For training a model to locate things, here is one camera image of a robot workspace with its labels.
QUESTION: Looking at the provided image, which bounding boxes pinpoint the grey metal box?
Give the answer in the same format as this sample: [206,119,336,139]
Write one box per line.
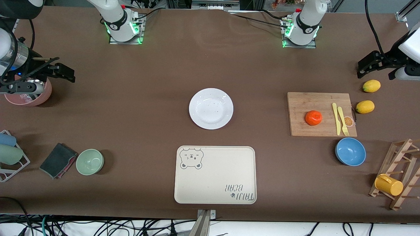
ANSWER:
[192,0,240,10]

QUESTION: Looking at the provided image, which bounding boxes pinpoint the tangled black floor cables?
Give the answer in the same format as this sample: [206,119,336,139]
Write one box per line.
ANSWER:
[0,197,420,236]

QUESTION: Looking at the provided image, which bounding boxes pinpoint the pale blue cup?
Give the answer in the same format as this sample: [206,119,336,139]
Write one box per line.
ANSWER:
[0,133,17,147]

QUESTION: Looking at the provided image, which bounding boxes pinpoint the metal table bracket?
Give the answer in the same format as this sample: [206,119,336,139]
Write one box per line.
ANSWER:
[196,209,217,236]

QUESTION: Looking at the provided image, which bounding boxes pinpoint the cream bear print tray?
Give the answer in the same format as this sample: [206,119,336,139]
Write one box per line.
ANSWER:
[174,146,257,205]

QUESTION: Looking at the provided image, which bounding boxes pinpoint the whole orange fruit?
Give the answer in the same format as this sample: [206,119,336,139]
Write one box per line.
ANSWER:
[305,110,323,126]

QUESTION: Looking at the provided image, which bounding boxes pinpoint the white wire cup rack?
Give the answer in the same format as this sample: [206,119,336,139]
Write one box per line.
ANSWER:
[0,130,31,183]

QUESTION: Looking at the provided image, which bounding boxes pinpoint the aluminium frame profile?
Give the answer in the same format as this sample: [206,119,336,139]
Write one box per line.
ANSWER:
[395,0,420,23]

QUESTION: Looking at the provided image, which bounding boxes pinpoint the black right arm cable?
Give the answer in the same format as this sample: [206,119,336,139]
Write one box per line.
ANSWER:
[0,18,36,86]

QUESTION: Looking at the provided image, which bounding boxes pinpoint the pale green cup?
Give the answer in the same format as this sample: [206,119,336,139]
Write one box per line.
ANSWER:
[0,144,24,166]

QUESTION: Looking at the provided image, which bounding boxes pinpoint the white round plate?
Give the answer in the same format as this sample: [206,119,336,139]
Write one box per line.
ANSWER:
[189,88,234,130]

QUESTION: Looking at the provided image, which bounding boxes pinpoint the blue bowl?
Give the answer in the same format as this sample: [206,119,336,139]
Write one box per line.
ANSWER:
[335,137,367,167]

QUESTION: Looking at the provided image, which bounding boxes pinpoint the yellow plastic knife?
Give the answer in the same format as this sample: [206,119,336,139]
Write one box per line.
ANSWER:
[332,103,342,136]

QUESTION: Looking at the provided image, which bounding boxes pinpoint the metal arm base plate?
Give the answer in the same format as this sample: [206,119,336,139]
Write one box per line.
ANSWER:
[282,18,317,49]
[109,13,145,45]

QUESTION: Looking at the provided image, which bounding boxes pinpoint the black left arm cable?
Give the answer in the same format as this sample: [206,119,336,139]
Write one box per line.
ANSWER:
[364,0,388,58]

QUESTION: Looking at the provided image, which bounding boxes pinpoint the pale green bowl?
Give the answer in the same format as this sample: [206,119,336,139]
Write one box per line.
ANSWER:
[76,149,104,176]

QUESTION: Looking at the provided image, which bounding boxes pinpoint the black cable on table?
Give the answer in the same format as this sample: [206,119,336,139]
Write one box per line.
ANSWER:
[228,9,296,30]

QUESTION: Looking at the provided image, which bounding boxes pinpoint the bamboo cutting board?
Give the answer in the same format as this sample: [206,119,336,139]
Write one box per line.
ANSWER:
[287,92,358,137]

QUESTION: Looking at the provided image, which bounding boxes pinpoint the yellow lemon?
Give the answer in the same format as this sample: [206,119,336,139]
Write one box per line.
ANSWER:
[356,100,375,114]
[362,79,381,93]

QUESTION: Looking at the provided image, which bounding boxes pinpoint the yellow plastic mug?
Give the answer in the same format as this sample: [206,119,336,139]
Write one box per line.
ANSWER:
[374,174,404,196]

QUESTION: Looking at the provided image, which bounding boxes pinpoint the yellow plastic fork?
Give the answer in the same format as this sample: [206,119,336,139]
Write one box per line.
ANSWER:
[337,106,350,137]

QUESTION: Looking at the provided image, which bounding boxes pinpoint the pink bowl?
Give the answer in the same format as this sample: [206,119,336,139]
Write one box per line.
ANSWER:
[4,77,53,107]

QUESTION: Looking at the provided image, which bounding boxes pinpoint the wooden peg dish rack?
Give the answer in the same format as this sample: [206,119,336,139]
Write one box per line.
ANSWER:
[369,138,420,211]

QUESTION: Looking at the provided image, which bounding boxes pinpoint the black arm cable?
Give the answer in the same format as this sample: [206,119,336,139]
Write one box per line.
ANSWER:
[0,18,36,86]
[364,0,388,58]

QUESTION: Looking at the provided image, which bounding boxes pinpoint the dark folded cloth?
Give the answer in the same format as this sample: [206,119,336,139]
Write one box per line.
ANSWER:
[39,143,78,179]

